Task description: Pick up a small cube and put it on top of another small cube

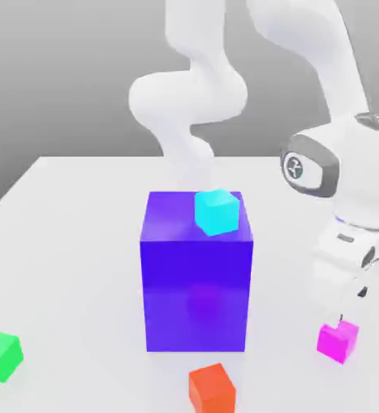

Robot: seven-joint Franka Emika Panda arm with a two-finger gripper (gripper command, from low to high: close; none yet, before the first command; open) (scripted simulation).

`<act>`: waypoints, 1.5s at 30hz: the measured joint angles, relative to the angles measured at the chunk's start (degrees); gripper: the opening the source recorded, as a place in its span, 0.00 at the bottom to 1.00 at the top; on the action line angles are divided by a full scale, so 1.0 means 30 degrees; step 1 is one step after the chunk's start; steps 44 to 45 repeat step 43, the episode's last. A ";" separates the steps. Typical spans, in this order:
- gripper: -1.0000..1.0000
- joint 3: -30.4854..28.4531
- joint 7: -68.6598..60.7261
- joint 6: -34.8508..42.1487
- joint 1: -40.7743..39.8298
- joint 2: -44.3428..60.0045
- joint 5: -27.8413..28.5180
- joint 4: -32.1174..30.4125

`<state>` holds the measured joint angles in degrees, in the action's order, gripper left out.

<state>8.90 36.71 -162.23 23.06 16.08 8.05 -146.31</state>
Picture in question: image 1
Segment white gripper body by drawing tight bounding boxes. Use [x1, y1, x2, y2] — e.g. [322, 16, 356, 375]
[312, 252, 370, 326]

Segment small magenta cube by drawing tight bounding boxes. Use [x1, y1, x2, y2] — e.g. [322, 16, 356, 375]
[315, 319, 360, 365]

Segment small cyan cube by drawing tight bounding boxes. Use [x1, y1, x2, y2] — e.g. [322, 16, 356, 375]
[194, 188, 241, 237]

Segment small orange cube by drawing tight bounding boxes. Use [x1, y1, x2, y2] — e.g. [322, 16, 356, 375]
[188, 362, 236, 413]

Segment large purple box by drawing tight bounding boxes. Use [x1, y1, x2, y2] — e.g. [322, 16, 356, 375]
[139, 190, 254, 353]

